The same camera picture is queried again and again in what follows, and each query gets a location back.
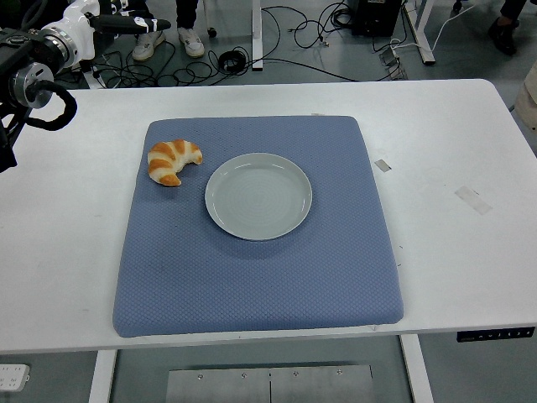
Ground black table control panel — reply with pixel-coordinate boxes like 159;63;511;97
456;326;537;343

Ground white table leg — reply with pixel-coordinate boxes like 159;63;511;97
399;334;435;403
87;349;118;403

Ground tangled black floor cables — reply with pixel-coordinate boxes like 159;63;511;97
289;2;353;47

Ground beige object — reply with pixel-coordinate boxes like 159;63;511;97
512;62;537;131

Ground striped croissant bread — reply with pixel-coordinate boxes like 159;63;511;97
147;139;204;187

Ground white power strip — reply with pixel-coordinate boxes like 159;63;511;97
0;364;31;394

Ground white floor cable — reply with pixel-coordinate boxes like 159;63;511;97
389;3;479;50

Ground person's right white shoe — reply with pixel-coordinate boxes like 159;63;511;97
132;29;166;62

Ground long black floor cable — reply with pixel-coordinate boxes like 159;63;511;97
251;6;360;83

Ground coiled black cable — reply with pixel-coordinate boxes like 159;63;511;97
218;49;248;73

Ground large clear tape piece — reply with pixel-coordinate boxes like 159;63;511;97
454;185;493;216

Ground person's black shoe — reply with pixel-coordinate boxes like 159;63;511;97
487;17;518;55

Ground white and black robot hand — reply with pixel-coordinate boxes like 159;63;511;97
41;0;172;71

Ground white desk leg with foot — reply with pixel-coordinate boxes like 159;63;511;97
404;0;436;65

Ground person's left white shoe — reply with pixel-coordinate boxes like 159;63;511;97
177;27;206;58

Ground black equipment box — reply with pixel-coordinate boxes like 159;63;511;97
351;0;402;37

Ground person's white shoe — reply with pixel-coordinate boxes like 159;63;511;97
132;29;166;62
177;27;206;58

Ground round grey plate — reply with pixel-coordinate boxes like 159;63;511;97
204;152;314;242

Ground blue quilted mat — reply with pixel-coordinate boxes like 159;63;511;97
112;115;405;339

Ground grey foot pedal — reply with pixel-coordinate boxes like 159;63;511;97
379;48;408;81

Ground person's left leg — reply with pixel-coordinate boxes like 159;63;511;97
175;0;199;29

